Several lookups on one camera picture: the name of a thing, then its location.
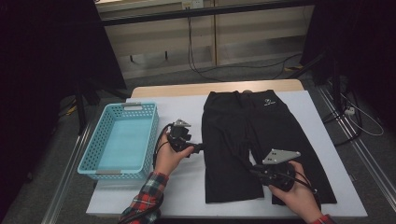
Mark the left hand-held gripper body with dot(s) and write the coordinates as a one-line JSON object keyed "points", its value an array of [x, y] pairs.
{"points": [[179, 137]]}

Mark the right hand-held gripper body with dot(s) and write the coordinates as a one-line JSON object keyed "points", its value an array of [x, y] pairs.
{"points": [[280, 177]]}

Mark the black shorts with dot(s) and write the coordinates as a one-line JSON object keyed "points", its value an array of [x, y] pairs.
{"points": [[230, 140]]}

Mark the light blue plastic basket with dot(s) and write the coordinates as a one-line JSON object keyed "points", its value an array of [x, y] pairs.
{"points": [[124, 143]]}

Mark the person's left hand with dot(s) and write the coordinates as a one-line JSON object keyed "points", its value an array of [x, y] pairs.
{"points": [[169, 158]]}

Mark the person's right hand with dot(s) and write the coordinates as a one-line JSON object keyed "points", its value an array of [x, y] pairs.
{"points": [[299, 199]]}

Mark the wooden table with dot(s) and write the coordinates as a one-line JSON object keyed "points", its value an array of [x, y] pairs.
{"points": [[162, 90]]}

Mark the black cloth garment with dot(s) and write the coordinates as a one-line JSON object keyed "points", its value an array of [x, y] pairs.
{"points": [[186, 199]]}

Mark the white plug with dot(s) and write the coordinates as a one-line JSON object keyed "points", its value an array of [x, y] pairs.
{"points": [[350, 111]]}

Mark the beige cabinet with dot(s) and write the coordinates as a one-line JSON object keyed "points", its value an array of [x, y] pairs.
{"points": [[249, 37]]}

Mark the black horizontal bar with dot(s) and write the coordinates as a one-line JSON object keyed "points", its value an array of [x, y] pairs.
{"points": [[202, 11]]}

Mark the black curtain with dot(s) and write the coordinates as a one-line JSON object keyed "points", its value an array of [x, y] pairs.
{"points": [[46, 46], [358, 37]]}

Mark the metal floor rail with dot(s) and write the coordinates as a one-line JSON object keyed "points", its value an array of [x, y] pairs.
{"points": [[66, 177], [365, 155]]}

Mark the white wall socket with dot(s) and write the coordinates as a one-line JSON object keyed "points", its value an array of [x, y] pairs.
{"points": [[193, 4]]}

